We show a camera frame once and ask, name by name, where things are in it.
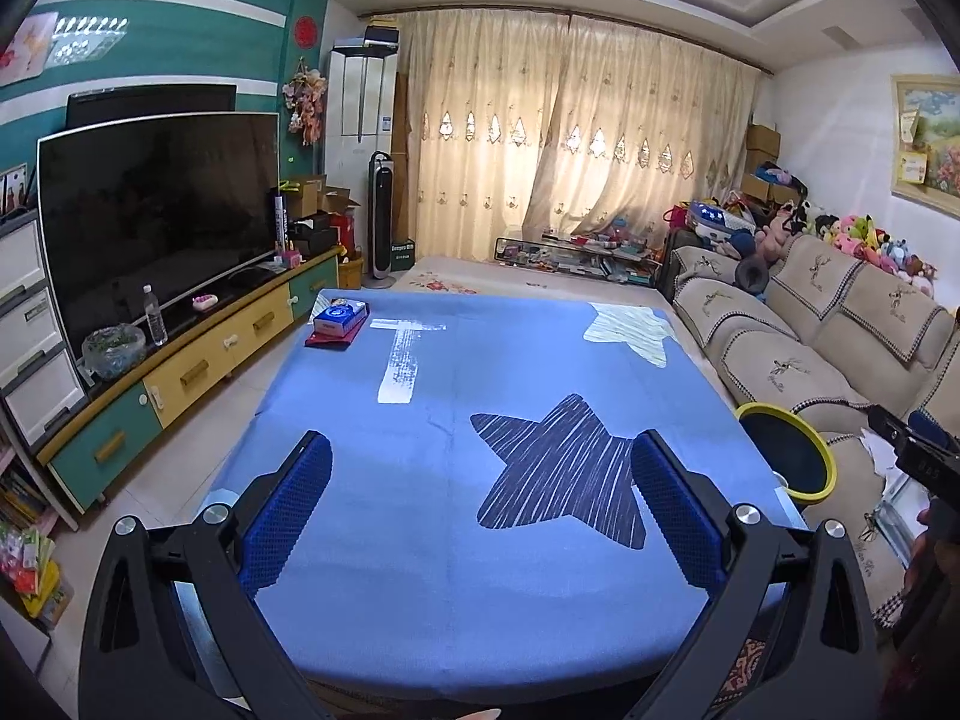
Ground white loose papers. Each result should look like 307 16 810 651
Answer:
861 427 905 475

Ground red flat pouch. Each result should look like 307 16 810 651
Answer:
304 315 370 353

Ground hanging artificial flower decoration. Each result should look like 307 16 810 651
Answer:
282 64 329 147

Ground person's right hand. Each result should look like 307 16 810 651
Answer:
904 504 946 602

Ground large curved television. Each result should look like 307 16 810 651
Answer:
37 112 280 361

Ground patterned red rug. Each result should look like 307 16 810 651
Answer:
709 634 770 710

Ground beige embroidered sofa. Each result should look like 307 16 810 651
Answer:
658 232 960 627

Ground open cardboard box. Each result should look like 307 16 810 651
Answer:
282 175 361 220

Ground cream lace curtain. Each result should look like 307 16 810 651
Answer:
394 11 571 263
525 15 762 241

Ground glass coffee table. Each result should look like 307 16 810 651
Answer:
493 235 667 286

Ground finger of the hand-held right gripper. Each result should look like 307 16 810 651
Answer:
866 403 960 460

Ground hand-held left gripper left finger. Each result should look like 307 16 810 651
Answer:
79 430 334 720

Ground blue star-print tablecloth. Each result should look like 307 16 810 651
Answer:
202 286 809 702

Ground black tower fan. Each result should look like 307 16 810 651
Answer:
366 151 397 290

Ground yellow-rimmed dark trash bin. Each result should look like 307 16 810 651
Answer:
735 402 836 506

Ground crystal wall hook rack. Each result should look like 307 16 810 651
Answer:
46 15 130 65

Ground white plastic drawer unit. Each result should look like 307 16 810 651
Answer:
0 210 89 447

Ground blue white printed bag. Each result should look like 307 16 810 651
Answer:
686 201 755 241

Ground teal and yellow television cabinet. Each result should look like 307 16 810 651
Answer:
36 247 342 515

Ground small photo frames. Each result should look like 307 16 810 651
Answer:
0 163 35 217

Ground wall poster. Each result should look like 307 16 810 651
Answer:
0 12 59 88

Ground blue tissue pack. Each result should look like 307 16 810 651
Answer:
313 300 370 335

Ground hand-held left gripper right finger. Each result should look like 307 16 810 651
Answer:
630 430 883 720

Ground framed landscape picture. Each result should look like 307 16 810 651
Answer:
890 73 960 201

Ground white standing air conditioner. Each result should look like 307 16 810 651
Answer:
324 45 397 248

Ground pile of plush toys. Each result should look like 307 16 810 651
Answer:
754 202 942 297

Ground clear water bottle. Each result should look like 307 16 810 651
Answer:
142 285 169 347

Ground glass ashtray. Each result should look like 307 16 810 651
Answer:
81 324 147 381

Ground dark round cushion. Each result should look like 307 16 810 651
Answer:
735 255 772 293

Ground pile of books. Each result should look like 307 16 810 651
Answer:
0 450 76 631

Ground floral floor mat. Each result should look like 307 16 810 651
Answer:
394 253 676 310

